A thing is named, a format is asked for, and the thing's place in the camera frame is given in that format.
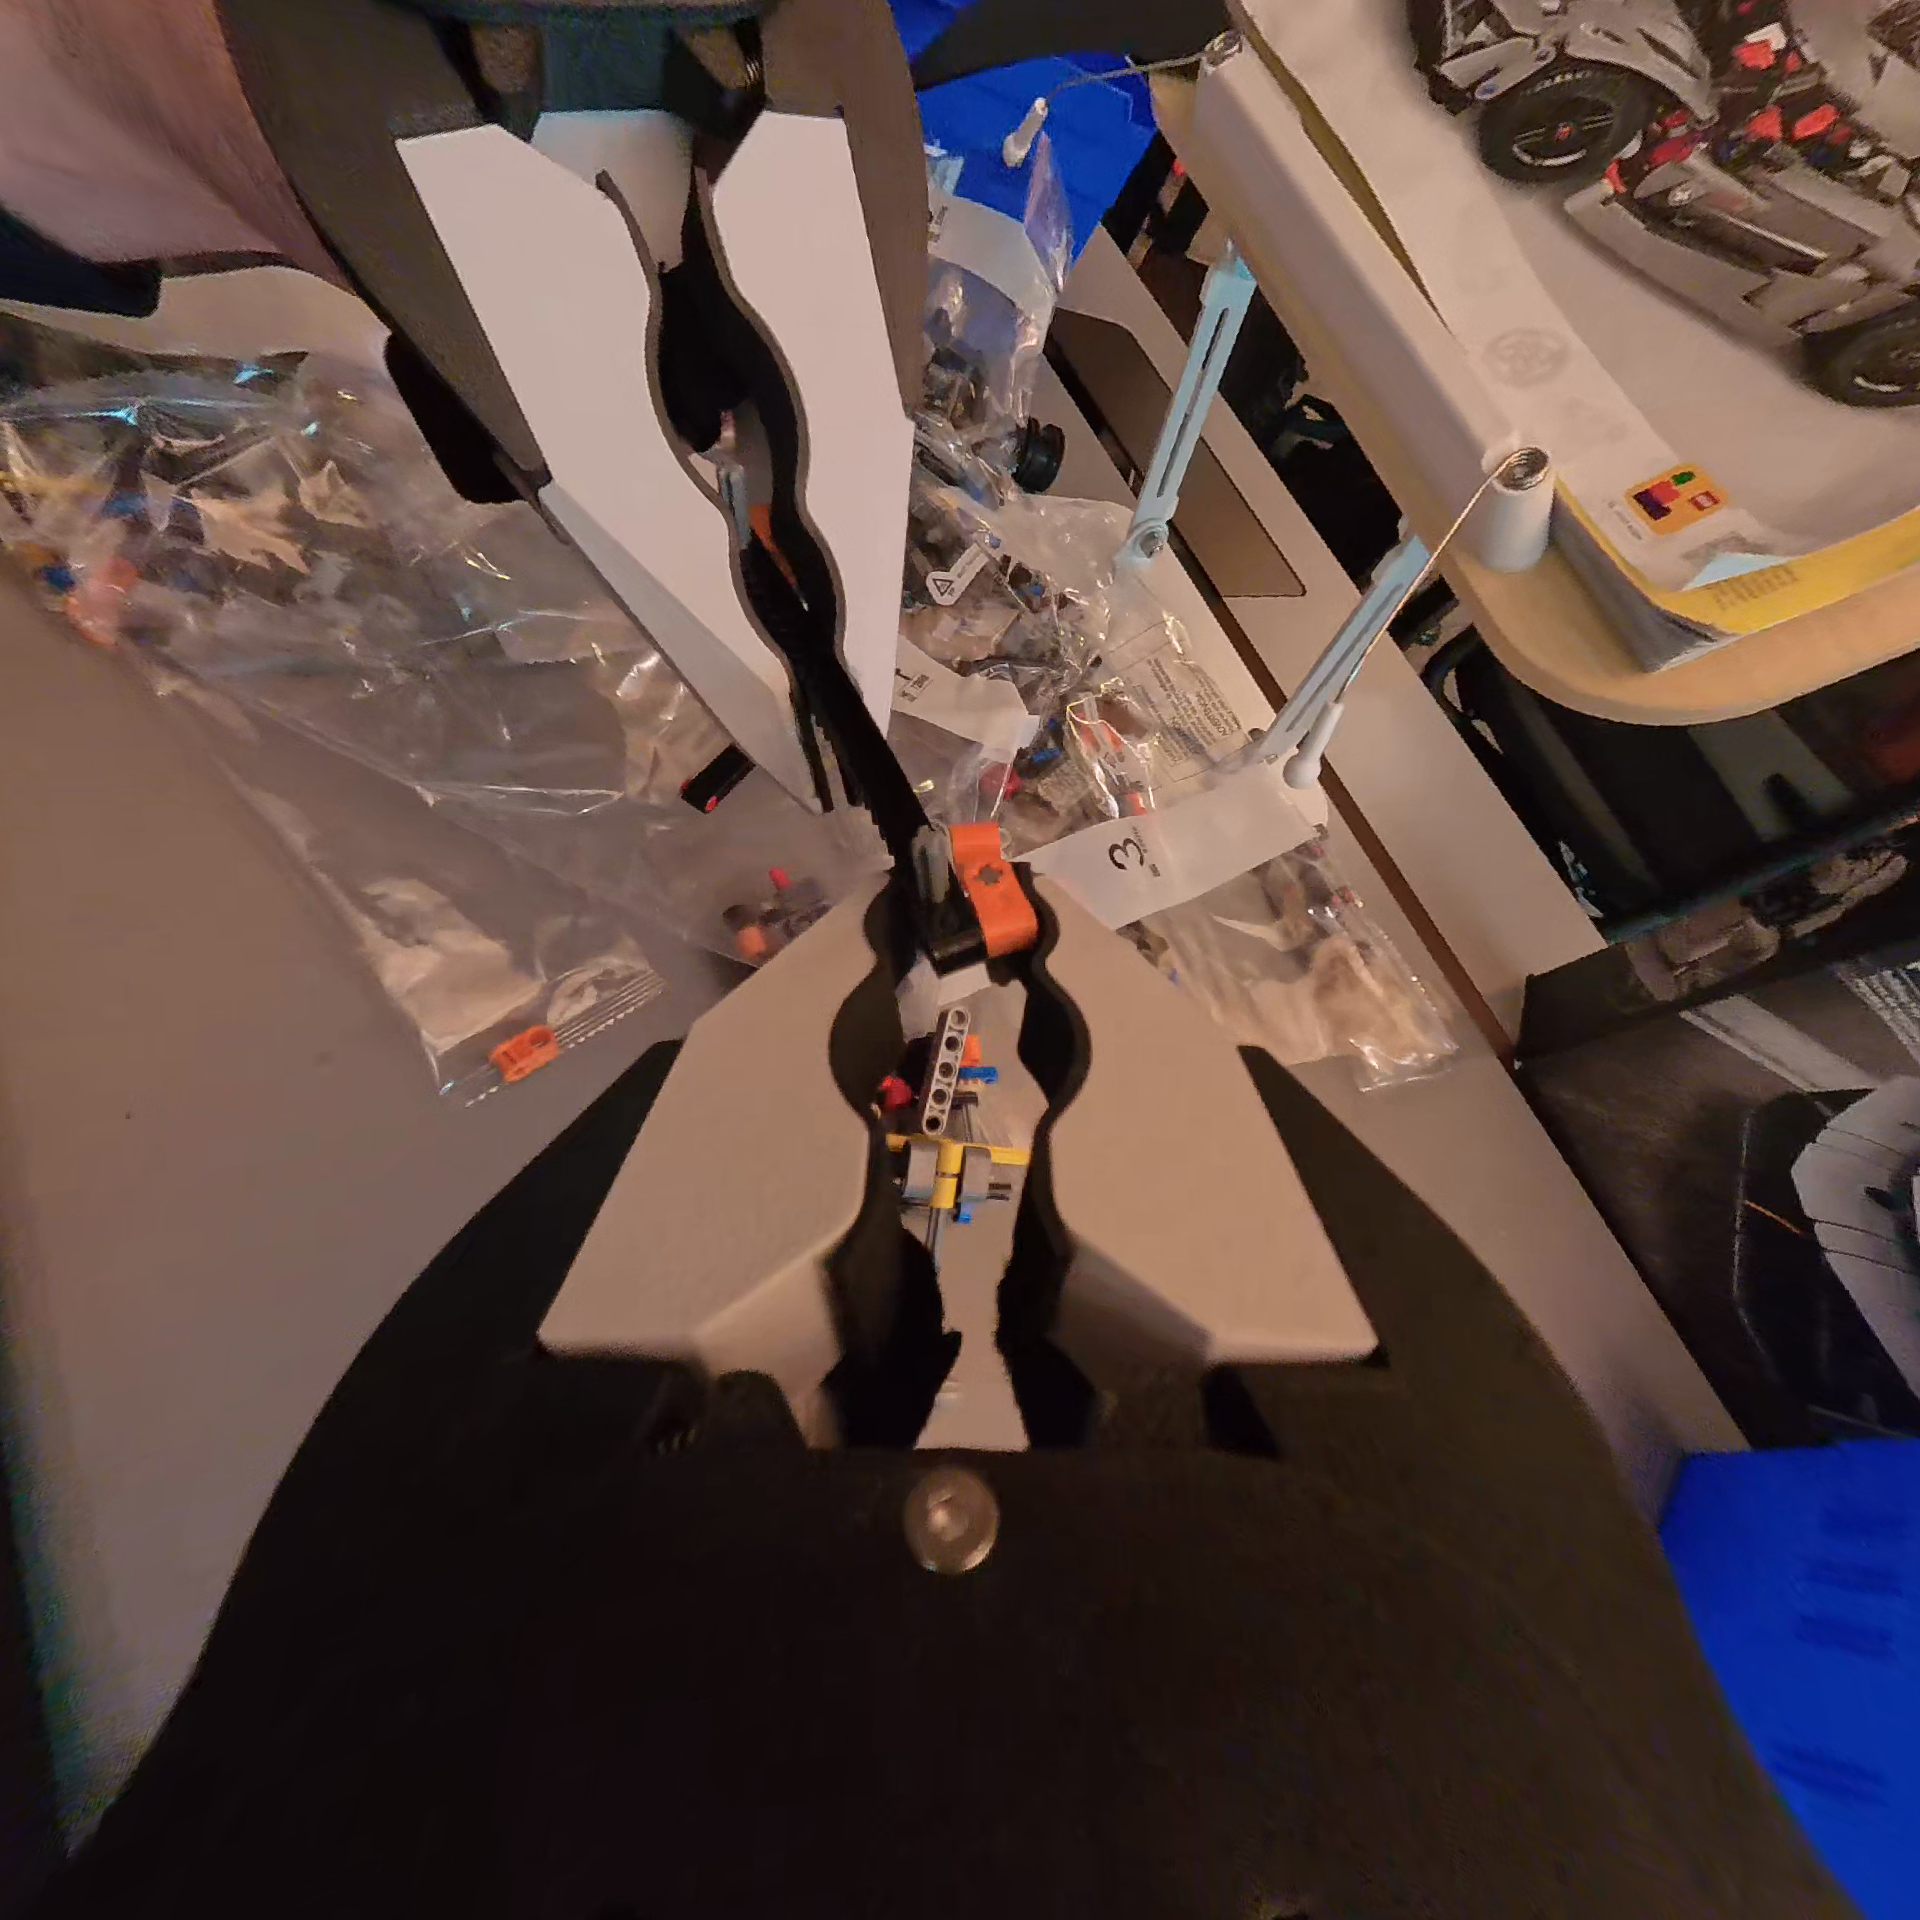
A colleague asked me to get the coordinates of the clear bag of mixed parts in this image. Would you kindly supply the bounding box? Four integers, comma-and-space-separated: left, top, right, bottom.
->
0, 351, 720, 823

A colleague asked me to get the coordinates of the yellow grey axle subassembly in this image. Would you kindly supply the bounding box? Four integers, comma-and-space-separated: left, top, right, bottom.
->
876, 1007, 1039, 1277

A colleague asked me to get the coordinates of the blue plastic bin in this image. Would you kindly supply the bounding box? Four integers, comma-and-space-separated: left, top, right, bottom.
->
1654, 1437, 1920, 1920
886, 0, 1161, 230

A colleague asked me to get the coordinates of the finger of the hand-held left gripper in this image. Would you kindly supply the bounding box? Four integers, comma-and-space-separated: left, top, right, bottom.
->
681, 107, 922, 750
391, 124, 841, 823

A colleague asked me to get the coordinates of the black gear rack assembly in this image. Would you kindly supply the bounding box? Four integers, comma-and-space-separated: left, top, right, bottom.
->
718, 452, 1043, 978

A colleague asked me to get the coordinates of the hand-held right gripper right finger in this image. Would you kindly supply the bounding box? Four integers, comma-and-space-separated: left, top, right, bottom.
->
1011, 880, 1379, 1373

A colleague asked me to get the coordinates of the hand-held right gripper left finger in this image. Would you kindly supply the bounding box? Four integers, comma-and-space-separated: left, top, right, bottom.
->
536, 875, 908, 1379

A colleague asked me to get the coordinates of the white slotted stand leg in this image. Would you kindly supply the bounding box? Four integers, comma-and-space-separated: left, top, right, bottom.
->
1244, 537, 1437, 780
1113, 244, 1260, 574

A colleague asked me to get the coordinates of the toy car set box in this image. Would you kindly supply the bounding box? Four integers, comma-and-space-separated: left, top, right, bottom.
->
1513, 811, 1920, 1449

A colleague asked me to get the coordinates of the person's left hand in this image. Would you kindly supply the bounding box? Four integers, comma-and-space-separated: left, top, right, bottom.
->
0, 0, 354, 295

